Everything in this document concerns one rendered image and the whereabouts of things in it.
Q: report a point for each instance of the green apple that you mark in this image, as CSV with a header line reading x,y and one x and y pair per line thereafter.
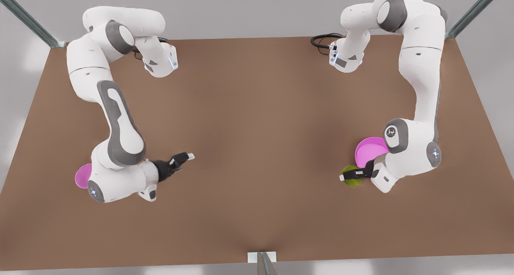
x,y
353,181

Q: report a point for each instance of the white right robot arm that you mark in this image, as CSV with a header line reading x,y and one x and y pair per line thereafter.
x,y
120,130

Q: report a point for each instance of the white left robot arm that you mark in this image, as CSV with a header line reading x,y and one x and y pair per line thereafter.
x,y
421,74

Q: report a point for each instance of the pink plate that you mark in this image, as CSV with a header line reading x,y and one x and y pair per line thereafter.
x,y
369,150

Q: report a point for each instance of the pink bowl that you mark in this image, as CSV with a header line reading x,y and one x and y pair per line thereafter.
x,y
83,176

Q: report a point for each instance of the silver frame post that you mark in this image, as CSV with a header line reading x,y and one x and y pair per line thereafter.
x,y
474,12
263,263
28,19

